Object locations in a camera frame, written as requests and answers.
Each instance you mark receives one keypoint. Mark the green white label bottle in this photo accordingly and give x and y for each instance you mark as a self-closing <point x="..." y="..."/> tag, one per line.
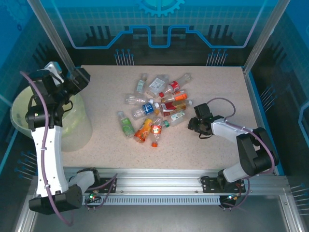
<point x="176" y="118"/>

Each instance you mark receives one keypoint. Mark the blue label bottle white cap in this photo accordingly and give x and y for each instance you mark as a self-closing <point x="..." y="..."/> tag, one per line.
<point x="147" y="109"/>

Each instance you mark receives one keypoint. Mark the clear bottle white label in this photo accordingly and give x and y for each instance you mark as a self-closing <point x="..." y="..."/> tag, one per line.
<point x="157" y="84"/>

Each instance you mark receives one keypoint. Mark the base wiring with status LEDs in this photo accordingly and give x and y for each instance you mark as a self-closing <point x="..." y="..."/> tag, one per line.
<point x="93" y="197"/>
<point x="231" y="197"/>

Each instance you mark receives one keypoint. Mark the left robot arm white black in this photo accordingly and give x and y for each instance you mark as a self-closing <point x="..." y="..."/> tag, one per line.
<point x="48" y="157"/>

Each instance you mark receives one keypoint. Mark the orange yellow label bottle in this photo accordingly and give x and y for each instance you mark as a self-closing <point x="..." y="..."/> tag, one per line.
<point x="143" y="130"/>

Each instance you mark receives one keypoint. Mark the clear bottle small red label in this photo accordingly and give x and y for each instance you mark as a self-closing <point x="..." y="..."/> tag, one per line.
<point x="156" y="130"/>

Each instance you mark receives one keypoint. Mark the aluminium frame post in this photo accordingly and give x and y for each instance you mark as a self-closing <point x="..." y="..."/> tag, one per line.
<point x="50" y="31"/>
<point x="268" y="31"/>

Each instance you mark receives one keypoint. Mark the small clear bottle green label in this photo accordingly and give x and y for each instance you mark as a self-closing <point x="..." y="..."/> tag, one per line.
<point x="140" y="83"/>

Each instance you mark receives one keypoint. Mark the metal base plate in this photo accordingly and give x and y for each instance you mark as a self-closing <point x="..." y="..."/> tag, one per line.
<point x="157" y="220"/>

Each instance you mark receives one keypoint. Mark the pale green plastic bin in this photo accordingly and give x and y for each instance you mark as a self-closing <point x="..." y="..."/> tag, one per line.
<point x="77" y="125"/>

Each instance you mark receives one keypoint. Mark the clear bottle bright green label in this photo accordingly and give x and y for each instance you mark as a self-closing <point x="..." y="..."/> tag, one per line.
<point x="126" y="125"/>

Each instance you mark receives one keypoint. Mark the cola bottle red label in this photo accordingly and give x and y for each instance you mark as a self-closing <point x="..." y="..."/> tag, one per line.
<point x="174" y="86"/>

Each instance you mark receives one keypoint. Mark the aluminium table side rail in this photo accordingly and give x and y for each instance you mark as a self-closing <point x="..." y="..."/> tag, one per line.
<point x="254" y="96"/>

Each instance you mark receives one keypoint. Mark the clear unlabelled bottle white cap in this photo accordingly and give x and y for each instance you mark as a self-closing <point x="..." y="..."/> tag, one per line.
<point x="137" y="99"/>

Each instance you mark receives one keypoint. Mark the aluminium frame leg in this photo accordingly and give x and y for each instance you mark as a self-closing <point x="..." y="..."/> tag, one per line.
<point x="26" y="217"/>
<point x="293" y="217"/>

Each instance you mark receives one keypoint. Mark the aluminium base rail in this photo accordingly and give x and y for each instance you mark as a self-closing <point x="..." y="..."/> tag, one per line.
<point x="157" y="178"/>

